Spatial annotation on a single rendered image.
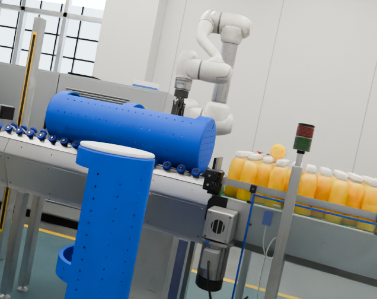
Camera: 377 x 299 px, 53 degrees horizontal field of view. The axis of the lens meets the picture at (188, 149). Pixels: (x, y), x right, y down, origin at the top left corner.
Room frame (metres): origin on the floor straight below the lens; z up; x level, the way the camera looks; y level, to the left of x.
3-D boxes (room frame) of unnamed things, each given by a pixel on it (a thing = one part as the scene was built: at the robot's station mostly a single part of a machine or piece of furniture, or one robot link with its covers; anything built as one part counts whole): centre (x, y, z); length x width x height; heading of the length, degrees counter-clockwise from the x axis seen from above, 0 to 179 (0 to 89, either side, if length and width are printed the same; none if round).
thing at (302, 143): (1.42, -0.41, 1.18); 0.06 x 0.06 x 0.05
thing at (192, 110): (2.51, 0.05, 1.24); 0.18 x 0.16 x 0.22; 82
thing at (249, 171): (1.67, -0.28, 0.99); 0.07 x 0.07 x 0.19
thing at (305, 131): (1.42, -0.41, 1.23); 0.06 x 0.06 x 0.04
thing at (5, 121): (2.28, 1.12, 1.00); 0.10 x 0.04 x 0.15; 162
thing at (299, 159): (1.42, -0.41, 1.18); 0.06 x 0.06 x 0.16
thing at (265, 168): (1.69, -0.35, 0.99); 0.07 x 0.07 x 0.19
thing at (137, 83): (3.72, 0.52, 1.48); 0.24 x 0.12 x 0.08; 87
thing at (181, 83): (2.01, 0.09, 1.38); 0.09 x 0.09 x 0.06
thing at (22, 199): (2.13, 0.87, 0.31); 0.06 x 0.06 x 0.63; 72
